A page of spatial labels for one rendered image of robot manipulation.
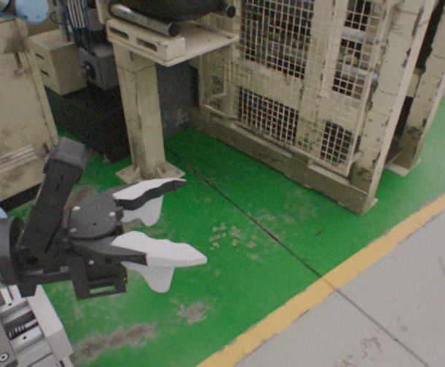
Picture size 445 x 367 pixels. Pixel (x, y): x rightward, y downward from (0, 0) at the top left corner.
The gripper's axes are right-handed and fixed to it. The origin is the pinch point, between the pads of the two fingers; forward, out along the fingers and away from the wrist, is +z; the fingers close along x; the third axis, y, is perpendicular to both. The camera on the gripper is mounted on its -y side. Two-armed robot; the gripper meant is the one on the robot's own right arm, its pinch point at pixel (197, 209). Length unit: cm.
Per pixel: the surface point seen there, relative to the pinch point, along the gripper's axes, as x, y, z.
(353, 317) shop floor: -60, 99, 63
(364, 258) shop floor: -86, 95, 81
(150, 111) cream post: -153, 45, -1
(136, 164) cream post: -160, 76, -11
